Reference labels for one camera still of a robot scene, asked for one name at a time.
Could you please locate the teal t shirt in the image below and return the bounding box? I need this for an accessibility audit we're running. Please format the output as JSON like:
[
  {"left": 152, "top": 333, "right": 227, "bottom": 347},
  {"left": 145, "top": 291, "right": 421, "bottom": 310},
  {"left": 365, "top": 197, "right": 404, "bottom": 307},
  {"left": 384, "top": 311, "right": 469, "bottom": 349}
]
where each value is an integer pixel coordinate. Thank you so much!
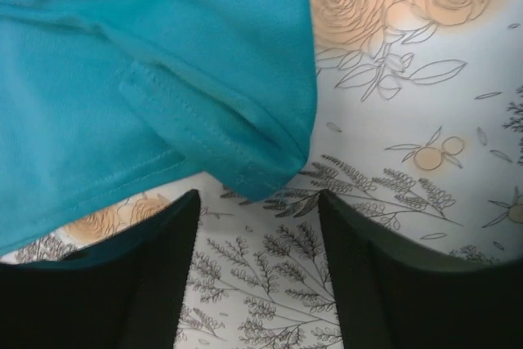
[{"left": 1, "top": 0, "right": 317, "bottom": 253}]

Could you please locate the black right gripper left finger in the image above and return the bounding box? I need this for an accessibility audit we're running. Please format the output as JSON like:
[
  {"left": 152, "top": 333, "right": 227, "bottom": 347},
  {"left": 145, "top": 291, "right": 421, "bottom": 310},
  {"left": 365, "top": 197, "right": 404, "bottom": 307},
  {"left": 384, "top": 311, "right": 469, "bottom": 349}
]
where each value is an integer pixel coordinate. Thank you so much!
[{"left": 1, "top": 190, "right": 200, "bottom": 349}]

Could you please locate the floral table mat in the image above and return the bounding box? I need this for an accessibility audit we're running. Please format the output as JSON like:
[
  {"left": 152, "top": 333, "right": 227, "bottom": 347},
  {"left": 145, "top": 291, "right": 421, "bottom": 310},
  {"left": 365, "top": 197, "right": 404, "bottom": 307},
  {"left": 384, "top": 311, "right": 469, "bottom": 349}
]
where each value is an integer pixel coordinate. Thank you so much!
[{"left": 1, "top": 0, "right": 522, "bottom": 348}]

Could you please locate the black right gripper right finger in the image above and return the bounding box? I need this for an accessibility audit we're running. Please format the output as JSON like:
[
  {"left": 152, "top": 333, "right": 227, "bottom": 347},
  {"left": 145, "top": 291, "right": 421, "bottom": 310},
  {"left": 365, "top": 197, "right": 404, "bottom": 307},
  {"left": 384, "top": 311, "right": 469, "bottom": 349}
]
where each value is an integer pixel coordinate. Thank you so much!
[{"left": 319, "top": 190, "right": 522, "bottom": 349}]

